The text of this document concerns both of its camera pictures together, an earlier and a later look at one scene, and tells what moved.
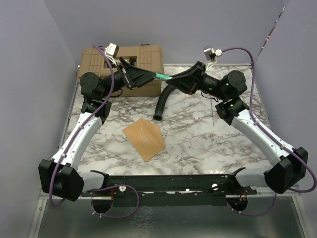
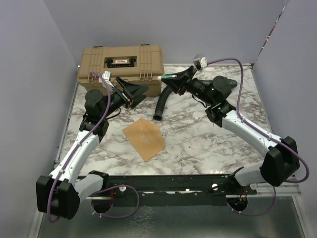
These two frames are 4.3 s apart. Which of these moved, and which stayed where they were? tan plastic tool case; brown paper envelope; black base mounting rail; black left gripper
Moved: black left gripper
Stayed: black base mounting rail; brown paper envelope; tan plastic tool case
